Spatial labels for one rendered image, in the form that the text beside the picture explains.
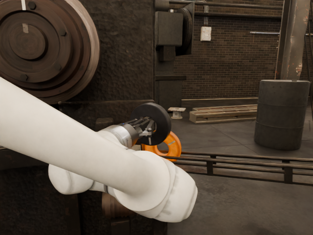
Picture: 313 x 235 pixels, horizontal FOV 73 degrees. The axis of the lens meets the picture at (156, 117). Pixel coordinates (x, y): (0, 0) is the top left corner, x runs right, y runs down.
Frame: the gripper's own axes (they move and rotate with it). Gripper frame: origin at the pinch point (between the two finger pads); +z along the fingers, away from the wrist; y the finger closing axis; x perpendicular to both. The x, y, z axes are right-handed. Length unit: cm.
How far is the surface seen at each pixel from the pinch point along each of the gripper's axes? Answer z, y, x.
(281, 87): 235, 72, -17
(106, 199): -6.6, -17.0, -33.2
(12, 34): -14, -44, 30
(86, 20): 6.8, -29.0, 36.2
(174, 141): 8.5, 6.6, -10.6
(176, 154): 8.2, 7.7, -15.7
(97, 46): 8.2, -26.1, 26.3
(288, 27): 425, 96, 72
